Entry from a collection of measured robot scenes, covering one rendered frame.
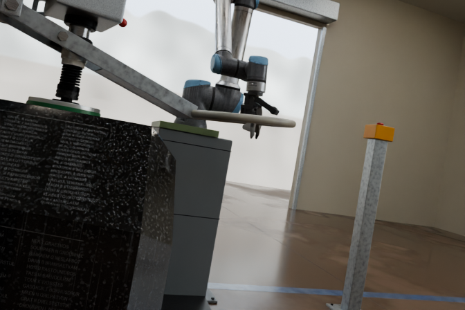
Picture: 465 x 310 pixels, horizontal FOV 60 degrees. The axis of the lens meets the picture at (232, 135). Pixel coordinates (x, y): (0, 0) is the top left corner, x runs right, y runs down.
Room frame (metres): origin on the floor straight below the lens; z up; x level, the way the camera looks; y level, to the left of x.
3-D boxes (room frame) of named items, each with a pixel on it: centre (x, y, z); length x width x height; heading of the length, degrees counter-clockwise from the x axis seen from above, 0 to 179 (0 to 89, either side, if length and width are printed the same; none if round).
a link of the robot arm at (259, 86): (1.85, -0.07, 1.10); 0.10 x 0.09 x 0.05; 155
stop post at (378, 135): (2.32, -0.83, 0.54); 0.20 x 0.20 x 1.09; 14
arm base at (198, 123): (2.29, 0.24, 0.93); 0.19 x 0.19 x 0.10
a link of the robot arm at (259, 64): (1.85, -0.06, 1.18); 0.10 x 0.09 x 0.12; 16
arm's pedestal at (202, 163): (2.29, 0.24, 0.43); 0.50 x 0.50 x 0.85; 19
